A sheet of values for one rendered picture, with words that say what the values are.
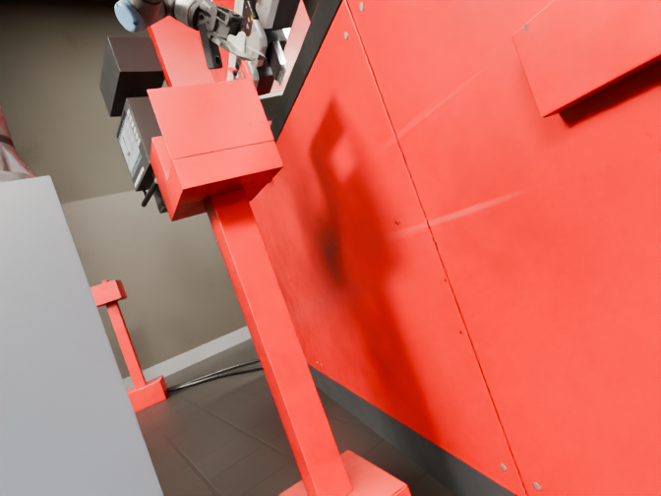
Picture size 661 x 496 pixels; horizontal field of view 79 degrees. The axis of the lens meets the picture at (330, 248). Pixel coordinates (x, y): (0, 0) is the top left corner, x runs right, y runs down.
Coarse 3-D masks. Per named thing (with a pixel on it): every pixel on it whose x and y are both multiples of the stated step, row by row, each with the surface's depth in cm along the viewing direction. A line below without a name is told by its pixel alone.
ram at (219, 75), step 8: (216, 0) 153; (224, 0) 143; (232, 0) 135; (240, 0) 128; (232, 8) 138; (240, 8) 130; (200, 40) 206; (224, 56) 170; (224, 64) 174; (232, 64) 162; (216, 72) 194; (224, 72) 179; (216, 80) 200; (224, 80) 184; (232, 80) 171
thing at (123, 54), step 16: (112, 48) 206; (128, 48) 210; (144, 48) 215; (112, 64) 211; (128, 64) 208; (144, 64) 213; (112, 80) 219; (128, 80) 215; (144, 80) 220; (160, 80) 226; (112, 96) 228; (128, 96) 230; (144, 96) 236; (112, 112) 241; (160, 192) 242; (160, 208) 246
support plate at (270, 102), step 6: (264, 96) 115; (270, 96) 116; (276, 96) 117; (264, 102) 118; (270, 102) 120; (276, 102) 121; (264, 108) 122; (270, 108) 124; (276, 108) 126; (270, 114) 129; (270, 120) 133
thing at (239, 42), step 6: (228, 36) 105; (234, 36) 104; (240, 36) 103; (228, 42) 105; (234, 42) 105; (240, 42) 104; (240, 48) 104; (234, 54) 105; (240, 54) 104; (246, 54) 104; (252, 60) 105
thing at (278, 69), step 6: (276, 42) 123; (270, 48) 125; (276, 48) 122; (270, 54) 127; (276, 54) 122; (282, 54) 123; (270, 60) 129; (276, 60) 124; (282, 60) 122; (270, 66) 131; (276, 66) 126; (282, 66) 124; (276, 72) 128; (282, 72) 125; (276, 78) 130; (282, 78) 127
